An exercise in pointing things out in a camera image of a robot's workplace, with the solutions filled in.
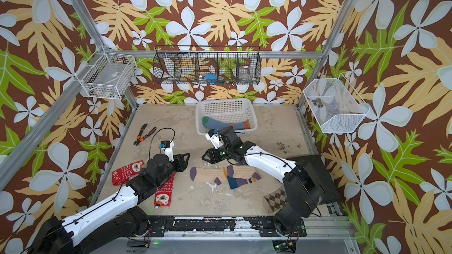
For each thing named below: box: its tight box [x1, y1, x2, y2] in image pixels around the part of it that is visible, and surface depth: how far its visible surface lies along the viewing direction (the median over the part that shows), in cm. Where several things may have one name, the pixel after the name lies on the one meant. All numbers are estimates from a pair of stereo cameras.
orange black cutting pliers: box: [133, 123, 157, 147], surface depth 105 cm
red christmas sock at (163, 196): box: [154, 172, 176, 209], surface depth 83 cm
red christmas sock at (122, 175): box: [111, 159, 145, 186], surface depth 90 cm
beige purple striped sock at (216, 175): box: [189, 166, 228, 186], surface depth 90 cm
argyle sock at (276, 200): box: [263, 184, 288, 215], surface depth 83 cm
